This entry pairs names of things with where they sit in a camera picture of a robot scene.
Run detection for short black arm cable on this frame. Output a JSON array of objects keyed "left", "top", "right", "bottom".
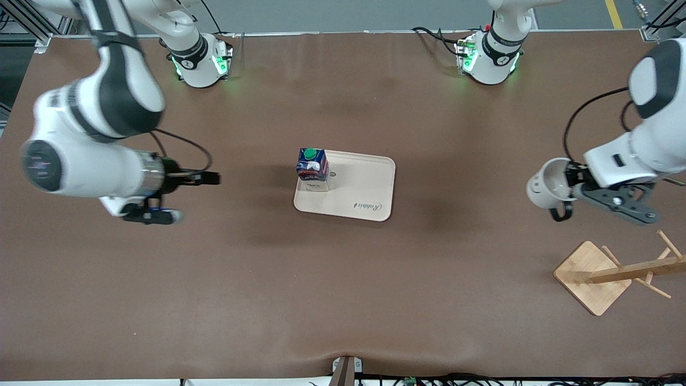
[{"left": 621, "top": 99, "right": 645, "bottom": 132}]

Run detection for wooden cup rack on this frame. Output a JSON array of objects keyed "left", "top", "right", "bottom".
[{"left": 553, "top": 229, "right": 686, "bottom": 317}]

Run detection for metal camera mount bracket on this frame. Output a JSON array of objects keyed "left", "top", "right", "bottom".
[{"left": 331, "top": 355, "right": 364, "bottom": 386}]

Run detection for blue milk carton green cap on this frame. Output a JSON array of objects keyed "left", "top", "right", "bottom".
[{"left": 296, "top": 147, "right": 330, "bottom": 192}]

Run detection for long black arm cable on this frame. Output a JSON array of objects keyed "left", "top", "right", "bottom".
[{"left": 562, "top": 86, "right": 632, "bottom": 165}]

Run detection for brown table mat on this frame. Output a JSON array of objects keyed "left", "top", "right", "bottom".
[{"left": 0, "top": 31, "right": 686, "bottom": 382}]

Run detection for white mug black handle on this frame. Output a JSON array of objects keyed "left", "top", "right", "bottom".
[{"left": 526, "top": 157, "right": 577, "bottom": 222}]

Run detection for black base cable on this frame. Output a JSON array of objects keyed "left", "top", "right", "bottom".
[
  {"left": 411, "top": 26, "right": 468, "bottom": 57},
  {"left": 199, "top": 0, "right": 237, "bottom": 39}
]

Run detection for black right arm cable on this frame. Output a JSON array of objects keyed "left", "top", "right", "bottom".
[{"left": 149, "top": 129, "right": 214, "bottom": 173}]

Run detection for cream plastic tray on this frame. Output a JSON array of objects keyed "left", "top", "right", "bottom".
[{"left": 293, "top": 149, "right": 397, "bottom": 222}]

